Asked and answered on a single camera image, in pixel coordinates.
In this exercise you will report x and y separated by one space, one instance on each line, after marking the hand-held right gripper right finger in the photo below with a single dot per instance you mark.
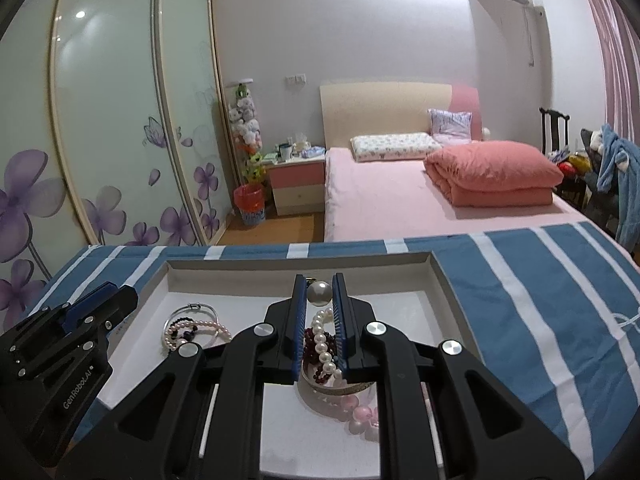
340 330

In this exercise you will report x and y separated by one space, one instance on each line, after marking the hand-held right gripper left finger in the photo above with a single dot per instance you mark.
299 330

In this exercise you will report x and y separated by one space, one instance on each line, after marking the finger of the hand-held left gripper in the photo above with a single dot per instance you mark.
92 300
120 302

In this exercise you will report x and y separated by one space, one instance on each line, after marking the pearl pendant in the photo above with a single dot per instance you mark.
318 292

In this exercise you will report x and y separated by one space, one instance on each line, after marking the grey cardboard tray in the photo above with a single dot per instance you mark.
240 290

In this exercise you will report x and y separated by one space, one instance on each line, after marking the silver bangle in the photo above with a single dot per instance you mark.
192 305

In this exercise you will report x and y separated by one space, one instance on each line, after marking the red trash bin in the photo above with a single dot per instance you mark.
248 205

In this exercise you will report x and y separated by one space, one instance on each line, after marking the bed with pink sheet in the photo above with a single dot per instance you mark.
380 200

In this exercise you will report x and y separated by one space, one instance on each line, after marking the pink and beige nightstand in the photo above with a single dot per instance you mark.
295 185

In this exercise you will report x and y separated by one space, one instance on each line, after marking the white mug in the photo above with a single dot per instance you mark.
285 152

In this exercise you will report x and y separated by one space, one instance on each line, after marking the blue striped tablecloth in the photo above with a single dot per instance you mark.
525 310

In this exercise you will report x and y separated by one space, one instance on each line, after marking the wardrobe with purple flowers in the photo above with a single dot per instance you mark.
100 110

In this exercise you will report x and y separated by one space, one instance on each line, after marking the white floral pillow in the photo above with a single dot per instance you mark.
390 146

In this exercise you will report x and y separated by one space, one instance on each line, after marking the folded salmon duvet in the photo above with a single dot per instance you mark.
490 170

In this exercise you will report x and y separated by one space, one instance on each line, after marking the hanging stack of plush toys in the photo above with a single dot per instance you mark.
245 115

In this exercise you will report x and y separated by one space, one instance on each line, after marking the beige and pink headboard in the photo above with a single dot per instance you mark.
380 110

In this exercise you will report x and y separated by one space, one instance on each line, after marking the purple pillow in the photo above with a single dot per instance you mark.
452 125

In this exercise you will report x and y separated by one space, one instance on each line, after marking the pile of colourful toys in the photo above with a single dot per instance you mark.
575 162

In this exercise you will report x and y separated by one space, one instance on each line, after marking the dark wooden chair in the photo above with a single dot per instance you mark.
550 130

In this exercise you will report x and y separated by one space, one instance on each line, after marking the pink curtain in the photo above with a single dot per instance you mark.
620 60

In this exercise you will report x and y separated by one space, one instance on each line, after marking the wall switch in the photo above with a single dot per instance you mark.
295 78

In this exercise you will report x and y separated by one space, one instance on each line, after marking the white pipe duct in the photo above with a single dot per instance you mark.
532 35

